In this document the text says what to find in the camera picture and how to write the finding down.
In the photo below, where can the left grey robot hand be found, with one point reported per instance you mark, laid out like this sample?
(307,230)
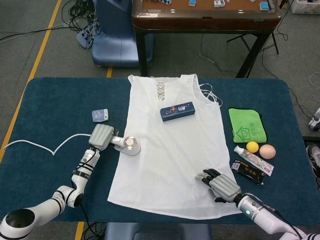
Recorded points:
(101,136)

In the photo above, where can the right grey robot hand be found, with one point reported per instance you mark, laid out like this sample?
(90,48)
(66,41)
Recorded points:
(223,187)

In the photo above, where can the white handheld steamer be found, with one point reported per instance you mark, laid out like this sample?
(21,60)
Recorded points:
(130,147)

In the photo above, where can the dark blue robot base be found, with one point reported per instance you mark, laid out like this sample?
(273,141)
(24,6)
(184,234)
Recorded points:
(157,231)

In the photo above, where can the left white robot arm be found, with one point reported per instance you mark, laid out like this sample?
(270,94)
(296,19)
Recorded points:
(80,178)

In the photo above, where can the small blue card pack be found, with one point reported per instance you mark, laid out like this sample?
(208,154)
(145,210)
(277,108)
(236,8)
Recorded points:
(100,115)

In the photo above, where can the black purple carton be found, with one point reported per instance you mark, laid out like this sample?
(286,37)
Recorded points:
(247,173)

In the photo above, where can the white toothpaste tube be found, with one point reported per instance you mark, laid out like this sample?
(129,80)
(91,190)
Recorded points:
(255,160)

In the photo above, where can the blue felt table cover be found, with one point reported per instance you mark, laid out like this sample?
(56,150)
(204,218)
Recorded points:
(70,100)

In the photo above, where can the yellow ball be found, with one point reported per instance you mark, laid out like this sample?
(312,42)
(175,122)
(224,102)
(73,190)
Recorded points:
(251,146)

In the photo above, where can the peach coloured egg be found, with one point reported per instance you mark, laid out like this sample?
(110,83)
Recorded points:
(267,151)

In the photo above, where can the white sleeveless top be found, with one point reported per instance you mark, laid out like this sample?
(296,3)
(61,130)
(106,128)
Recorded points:
(172,155)

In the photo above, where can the green microfibre cloth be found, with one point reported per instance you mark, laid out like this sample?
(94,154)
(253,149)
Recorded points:
(246,125)

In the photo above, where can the dark blue rectangular box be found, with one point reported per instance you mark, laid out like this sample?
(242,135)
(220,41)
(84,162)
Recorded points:
(178,111)

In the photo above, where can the grey white sneaker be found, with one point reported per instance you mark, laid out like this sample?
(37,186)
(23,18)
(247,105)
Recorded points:
(315,157)

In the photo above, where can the blue power strip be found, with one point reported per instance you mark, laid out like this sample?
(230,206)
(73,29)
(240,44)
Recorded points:
(82,38)

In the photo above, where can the silver grey shoe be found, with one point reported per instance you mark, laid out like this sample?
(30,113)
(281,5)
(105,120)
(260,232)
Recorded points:
(314,122)

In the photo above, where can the black folding stand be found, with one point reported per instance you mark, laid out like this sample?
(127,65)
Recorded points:
(275,42)

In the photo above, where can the brown mahjong table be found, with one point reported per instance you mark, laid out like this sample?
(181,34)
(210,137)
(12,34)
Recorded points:
(205,22)

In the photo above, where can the blue mahjong tile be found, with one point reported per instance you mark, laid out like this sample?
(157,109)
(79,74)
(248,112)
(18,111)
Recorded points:
(192,3)
(263,6)

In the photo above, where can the white mahjong tile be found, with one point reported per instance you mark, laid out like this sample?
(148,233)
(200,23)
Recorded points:
(218,3)

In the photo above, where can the white storage box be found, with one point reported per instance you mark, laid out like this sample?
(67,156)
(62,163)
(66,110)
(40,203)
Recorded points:
(298,6)

